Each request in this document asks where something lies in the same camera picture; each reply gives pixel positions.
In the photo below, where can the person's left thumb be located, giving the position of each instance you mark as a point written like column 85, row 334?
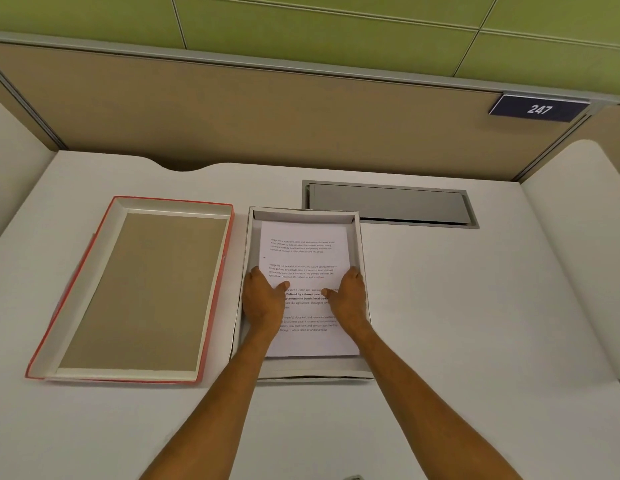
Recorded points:
column 281, row 285

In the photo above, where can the person's right thumb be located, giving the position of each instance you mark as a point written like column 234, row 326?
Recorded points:
column 333, row 296

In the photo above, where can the red-edged cardboard box lid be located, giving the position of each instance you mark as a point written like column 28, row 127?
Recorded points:
column 140, row 294

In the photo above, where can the white cardboard box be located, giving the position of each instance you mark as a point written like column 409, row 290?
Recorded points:
column 310, row 369

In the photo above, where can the grey partition top rail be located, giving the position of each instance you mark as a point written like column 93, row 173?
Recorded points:
column 290, row 62

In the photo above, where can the person's right hand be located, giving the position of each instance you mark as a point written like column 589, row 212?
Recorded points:
column 350, row 304

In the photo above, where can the person's left hand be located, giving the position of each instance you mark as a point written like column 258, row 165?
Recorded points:
column 260, row 304

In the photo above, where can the beige desk partition panel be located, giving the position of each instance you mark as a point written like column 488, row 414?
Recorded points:
column 240, row 119

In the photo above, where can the white printed paper sheet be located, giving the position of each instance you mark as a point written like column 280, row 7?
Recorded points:
column 305, row 234

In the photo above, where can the dark blue number sign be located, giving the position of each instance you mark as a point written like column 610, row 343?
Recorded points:
column 538, row 108

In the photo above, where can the person's left forearm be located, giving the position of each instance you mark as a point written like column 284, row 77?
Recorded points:
column 215, row 409

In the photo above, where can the person's right forearm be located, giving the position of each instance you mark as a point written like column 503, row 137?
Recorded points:
column 425, row 409

